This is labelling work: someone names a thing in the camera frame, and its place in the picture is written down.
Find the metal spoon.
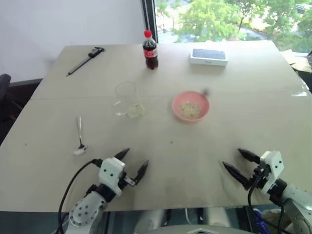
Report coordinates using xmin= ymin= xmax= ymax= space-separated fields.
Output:
xmin=72 ymin=116 xmax=90 ymax=156

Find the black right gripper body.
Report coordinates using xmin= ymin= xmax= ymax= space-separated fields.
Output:
xmin=248 ymin=162 xmax=271 ymax=193

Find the cola bottle with red cap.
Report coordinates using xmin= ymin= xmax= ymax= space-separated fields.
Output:
xmin=142 ymin=30 xmax=159 ymax=71

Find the black digital caliper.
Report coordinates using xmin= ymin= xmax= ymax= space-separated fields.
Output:
xmin=66 ymin=46 xmax=106 ymax=77

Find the black office chair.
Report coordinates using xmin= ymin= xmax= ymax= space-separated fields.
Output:
xmin=0 ymin=74 xmax=12 ymax=102

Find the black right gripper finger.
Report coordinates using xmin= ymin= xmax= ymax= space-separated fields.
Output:
xmin=237 ymin=148 xmax=261 ymax=164
xmin=222 ymin=160 xmax=250 ymax=190

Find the white phone box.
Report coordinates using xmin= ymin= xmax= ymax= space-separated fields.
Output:
xmin=189 ymin=48 xmax=229 ymax=67

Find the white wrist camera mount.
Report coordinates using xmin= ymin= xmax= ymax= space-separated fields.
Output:
xmin=98 ymin=157 xmax=126 ymax=196
xmin=259 ymin=150 xmax=285 ymax=195

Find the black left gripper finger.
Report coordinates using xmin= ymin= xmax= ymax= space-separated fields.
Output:
xmin=114 ymin=148 xmax=131 ymax=161
xmin=135 ymin=159 xmax=150 ymax=182

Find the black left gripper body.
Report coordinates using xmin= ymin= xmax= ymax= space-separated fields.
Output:
xmin=119 ymin=171 xmax=137 ymax=190

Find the brown cardboard box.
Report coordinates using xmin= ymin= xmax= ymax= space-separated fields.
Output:
xmin=279 ymin=49 xmax=312 ymax=74

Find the blue cable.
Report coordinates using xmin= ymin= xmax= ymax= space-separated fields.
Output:
xmin=255 ymin=209 xmax=269 ymax=234

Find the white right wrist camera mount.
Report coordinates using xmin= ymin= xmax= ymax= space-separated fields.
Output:
xmin=259 ymin=150 xmax=285 ymax=195

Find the black window frame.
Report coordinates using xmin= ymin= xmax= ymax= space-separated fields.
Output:
xmin=141 ymin=0 xmax=159 ymax=45

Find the clear glass mug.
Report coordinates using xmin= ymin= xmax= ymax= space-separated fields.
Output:
xmin=112 ymin=81 xmax=147 ymax=120

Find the pink bowl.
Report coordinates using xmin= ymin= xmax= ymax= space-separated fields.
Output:
xmin=171 ymin=90 xmax=211 ymax=123

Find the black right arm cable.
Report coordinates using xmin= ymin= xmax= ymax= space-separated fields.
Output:
xmin=248 ymin=175 xmax=286 ymax=234

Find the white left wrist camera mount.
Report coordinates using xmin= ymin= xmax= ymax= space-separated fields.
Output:
xmin=98 ymin=157 xmax=126 ymax=196

